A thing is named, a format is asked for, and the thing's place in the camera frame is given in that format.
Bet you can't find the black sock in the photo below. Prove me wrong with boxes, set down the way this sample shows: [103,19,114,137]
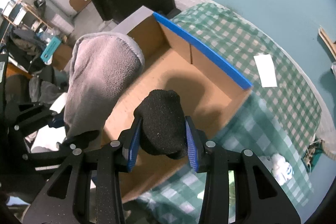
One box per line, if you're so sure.
[134,89,187,160]

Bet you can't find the grey fleece towel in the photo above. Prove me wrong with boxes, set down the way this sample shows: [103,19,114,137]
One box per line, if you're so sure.
[64,32,145,138]

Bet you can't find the white blue striped sock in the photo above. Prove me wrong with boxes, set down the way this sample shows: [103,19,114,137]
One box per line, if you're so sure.
[259,153,294,186]

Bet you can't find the blue cardboard box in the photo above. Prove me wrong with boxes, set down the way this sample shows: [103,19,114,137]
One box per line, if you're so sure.
[65,5,254,204]

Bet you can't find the teal cardboard packet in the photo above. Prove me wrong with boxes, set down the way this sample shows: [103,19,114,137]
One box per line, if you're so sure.
[41,36,62,63]

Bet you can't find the white paper sheet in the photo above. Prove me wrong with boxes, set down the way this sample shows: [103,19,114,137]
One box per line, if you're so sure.
[253,54,277,88]

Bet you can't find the green beige checkered bed cover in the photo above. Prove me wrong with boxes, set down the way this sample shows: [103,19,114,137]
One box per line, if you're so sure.
[172,3,322,156]

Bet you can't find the wooden shelf rack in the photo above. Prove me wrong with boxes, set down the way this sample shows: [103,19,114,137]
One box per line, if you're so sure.
[0,0,69,41]

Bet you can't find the teal crate with power strip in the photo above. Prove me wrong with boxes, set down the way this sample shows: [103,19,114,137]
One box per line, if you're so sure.
[302,139,323,172]

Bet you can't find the wooden window ledge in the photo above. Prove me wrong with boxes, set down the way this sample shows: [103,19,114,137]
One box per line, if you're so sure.
[318,27,336,60]

